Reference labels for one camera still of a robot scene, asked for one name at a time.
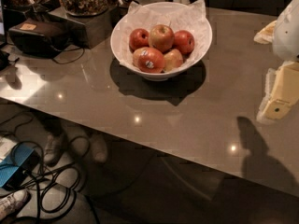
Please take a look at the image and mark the red apple right back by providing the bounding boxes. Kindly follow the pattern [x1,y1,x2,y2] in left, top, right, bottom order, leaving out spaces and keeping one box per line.
[173,30,195,55]

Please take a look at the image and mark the black device with label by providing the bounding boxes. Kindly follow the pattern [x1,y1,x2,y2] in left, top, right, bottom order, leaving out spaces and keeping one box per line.
[8,19,70,58]

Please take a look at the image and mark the yellow apple front right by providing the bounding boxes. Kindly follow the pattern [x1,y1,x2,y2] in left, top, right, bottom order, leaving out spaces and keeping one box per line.
[164,49,183,72]

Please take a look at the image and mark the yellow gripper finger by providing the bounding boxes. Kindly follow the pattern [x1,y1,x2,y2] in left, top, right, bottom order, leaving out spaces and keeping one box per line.
[253,21,277,44]
[256,61,299,124]

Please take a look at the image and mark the white sneaker bottom left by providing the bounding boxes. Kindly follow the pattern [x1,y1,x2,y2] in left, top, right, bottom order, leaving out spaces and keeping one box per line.
[0,189,29,221]

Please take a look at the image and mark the yellow-red apple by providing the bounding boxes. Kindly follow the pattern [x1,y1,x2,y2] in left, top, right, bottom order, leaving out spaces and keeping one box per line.
[149,24,175,53]

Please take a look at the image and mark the grey shoe under table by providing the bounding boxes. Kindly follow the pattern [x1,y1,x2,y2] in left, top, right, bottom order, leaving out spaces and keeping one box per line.
[43,133,65,166]

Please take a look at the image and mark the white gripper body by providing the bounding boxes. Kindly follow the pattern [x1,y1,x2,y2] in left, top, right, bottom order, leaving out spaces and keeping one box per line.
[272,0,299,62]

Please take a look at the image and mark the red apple with stickers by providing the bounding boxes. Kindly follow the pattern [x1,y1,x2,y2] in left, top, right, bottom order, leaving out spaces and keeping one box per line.
[133,47,165,74]

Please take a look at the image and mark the black floor cables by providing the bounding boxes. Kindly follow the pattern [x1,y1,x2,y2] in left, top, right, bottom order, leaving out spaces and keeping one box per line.
[0,111,101,224]

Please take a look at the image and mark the red apple left back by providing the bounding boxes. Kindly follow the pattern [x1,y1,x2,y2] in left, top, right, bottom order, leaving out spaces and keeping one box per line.
[129,28,149,50]

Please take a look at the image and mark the white paper liner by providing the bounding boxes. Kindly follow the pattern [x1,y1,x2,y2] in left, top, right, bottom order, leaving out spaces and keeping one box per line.
[117,0,211,71]

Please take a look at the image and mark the dark grey box stand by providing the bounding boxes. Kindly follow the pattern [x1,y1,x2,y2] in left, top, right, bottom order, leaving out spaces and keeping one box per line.
[48,6,121,49]

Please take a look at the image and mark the blue box on floor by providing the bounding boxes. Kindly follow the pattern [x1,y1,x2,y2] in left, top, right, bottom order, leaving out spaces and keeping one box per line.
[0,145,38,190]

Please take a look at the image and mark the white bowl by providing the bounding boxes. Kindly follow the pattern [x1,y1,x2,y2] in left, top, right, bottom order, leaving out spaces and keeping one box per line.
[109,1,214,82]

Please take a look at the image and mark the black cable on table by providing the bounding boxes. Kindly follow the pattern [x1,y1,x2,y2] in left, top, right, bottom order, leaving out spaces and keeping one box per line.
[50,46,86,65]

